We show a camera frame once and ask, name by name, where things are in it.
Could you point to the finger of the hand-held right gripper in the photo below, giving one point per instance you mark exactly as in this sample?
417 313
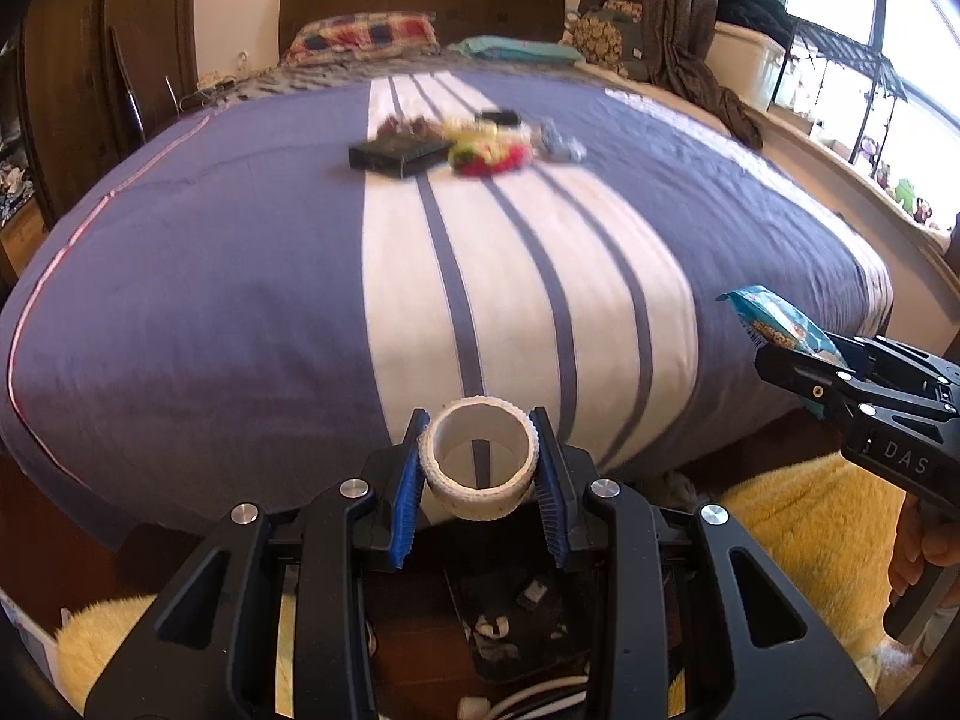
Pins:
810 382
907 360

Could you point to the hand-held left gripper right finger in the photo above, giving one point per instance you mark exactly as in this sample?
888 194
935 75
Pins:
551 510

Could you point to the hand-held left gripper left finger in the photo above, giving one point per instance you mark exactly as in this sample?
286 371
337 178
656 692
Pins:
405 495

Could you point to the blue snack packet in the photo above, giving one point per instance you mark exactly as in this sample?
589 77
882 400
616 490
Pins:
787 330

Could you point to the white tape roll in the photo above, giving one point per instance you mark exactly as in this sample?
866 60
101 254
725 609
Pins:
480 502

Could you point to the black trash bin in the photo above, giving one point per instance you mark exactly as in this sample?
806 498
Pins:
510 615

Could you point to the pile of small colourful items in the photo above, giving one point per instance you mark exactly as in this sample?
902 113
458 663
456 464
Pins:
487 150

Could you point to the person's right hand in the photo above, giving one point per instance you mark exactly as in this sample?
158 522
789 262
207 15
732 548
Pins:
909 540

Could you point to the yellow fluffy cloth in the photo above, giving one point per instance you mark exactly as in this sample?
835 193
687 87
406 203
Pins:
810 540

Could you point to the row of small toys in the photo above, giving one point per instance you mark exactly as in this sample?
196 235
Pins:
900 187

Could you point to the black metal rack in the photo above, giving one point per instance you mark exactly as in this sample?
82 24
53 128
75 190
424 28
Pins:
847 52

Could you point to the white storage box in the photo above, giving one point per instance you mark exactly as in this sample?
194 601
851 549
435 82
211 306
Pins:
742 67

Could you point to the black flat box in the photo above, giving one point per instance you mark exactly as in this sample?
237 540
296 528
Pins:
397 154

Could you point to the blue grey crumpled wrapper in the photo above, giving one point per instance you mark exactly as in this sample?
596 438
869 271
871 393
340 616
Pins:
559 141

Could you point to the black clothing pile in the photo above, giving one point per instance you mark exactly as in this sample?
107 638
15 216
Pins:
754 7

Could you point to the small black item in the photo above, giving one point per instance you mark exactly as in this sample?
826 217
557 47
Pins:
499 118

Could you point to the brown curtain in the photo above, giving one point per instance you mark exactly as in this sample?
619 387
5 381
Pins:
675 15

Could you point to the patterned bag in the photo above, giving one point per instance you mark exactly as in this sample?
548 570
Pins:
600 37

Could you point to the teal pillow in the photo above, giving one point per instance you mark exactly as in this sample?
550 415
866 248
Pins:
517 49

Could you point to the plaid pillow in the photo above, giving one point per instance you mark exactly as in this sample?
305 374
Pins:
360 37

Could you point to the dark wooden headboard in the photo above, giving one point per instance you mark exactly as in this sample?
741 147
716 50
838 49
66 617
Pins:
420 0

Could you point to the brown wooden wardrobe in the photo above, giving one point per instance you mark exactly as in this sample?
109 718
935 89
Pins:
97 52

